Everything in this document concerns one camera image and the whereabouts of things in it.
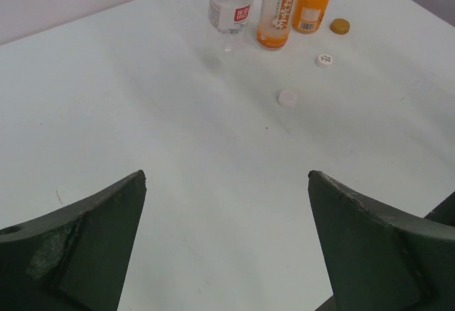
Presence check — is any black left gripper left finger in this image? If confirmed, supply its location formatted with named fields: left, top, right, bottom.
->
left=1, top=170, right=146, bottom=310

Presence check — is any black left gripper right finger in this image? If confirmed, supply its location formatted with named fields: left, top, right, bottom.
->
left=308, top=171, right=454, bottom=310

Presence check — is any small orange juice bottle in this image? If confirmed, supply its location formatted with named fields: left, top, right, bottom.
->
left=292, top=0, right=329, bottom=33

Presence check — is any white tea bottle cap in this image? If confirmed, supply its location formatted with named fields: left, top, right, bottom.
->
left=316, top=53, right=333, bottom=68

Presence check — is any white water bottle cap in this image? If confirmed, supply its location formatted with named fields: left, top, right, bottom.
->
left=277, top=89, right=298, bottom=107

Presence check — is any amber juice bottle cap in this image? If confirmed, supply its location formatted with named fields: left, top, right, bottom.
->
left=330, top=19, right=350, bottom=35

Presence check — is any tall orange tea bottle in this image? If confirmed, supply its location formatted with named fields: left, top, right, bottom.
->
left=256, top=0, right=294, bottom=50

